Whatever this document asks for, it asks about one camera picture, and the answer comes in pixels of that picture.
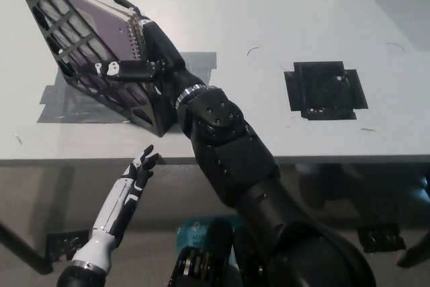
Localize black tape patch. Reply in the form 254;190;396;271
284;60;369;122

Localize black robot torso blocks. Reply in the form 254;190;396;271
167;218;280;287

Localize teal robot torso label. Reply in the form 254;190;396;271
176;216;246;251

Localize dark blue rounded object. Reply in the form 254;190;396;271
416;175;430;214

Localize grey tape patch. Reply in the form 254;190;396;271
36;51;218;125

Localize thin black table leg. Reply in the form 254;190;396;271
396;226;430;268

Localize thick black table leg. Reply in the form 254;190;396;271
0;219;54;274

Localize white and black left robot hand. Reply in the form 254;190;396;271
90;145;161;246

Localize black lattice file shelf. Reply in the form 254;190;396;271
11;0;179;138

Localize purple spiral notebook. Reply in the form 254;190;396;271
19;0;148;106

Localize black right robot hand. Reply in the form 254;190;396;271
95;0;208;103

